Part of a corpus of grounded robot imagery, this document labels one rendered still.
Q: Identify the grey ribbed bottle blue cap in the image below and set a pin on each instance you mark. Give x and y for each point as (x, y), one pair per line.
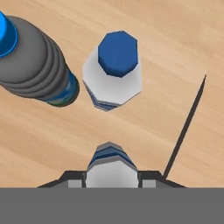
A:
(32, 61)

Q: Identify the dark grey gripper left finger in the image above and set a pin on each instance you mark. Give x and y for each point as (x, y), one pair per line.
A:
(74, 178)

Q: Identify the white bottle with blue cap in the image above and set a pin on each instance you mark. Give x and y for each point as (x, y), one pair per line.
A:
(115, 73)

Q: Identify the white bottle with blue band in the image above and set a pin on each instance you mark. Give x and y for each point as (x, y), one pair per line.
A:
(111, 172)

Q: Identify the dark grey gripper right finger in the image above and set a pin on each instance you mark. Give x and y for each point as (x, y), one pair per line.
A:
(149, 178)

